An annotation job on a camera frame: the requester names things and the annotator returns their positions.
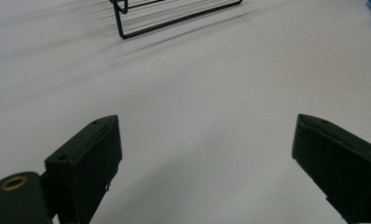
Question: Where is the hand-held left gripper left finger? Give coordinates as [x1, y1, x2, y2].
[44, 114, 123, 224]

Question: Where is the black wire rack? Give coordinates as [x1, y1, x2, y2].
[109, 0, 244, 40]

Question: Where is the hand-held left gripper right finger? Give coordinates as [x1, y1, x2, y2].
[291, 113, 371, 224]

